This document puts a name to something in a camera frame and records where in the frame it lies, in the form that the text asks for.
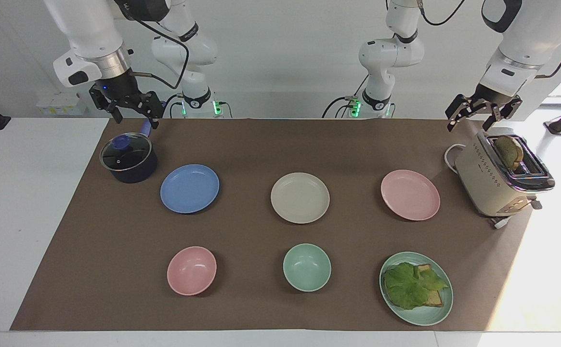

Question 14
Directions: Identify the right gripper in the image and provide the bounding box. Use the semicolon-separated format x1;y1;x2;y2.
89;70;166;131

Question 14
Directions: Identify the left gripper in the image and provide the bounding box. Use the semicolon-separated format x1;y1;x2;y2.
445;84;523;133

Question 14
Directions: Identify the green bowl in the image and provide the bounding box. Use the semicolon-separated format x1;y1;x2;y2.
283;243;332;293

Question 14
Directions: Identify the pink bowl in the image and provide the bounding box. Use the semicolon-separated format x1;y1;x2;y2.
167;246;218;296

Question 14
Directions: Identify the bread slice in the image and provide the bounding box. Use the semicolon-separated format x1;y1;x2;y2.
494;135;525;171

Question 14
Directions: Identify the green plate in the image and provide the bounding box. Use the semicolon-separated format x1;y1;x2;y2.
379;251;454;327

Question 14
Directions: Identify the white box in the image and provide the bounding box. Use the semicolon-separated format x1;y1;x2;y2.
36;92;89;117

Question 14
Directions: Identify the dark blue pot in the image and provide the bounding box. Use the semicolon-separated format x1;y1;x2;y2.
100;119;158;184

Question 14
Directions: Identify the toast slice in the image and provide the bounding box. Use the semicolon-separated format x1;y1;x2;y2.
395;263;445;307

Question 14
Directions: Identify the green lettuce leaf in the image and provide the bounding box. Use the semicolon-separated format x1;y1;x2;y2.
383;262;450;310

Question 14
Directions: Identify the pink plate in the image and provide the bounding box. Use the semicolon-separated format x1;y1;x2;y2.
380;169;441;222

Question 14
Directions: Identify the blue plate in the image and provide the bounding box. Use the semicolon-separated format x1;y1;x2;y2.
160;164;220;214

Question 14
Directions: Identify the beige toaster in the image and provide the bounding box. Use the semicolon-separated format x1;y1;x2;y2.
455;131;556;218

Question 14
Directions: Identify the beige plate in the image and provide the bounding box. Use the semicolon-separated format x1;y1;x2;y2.
270;172;330;225

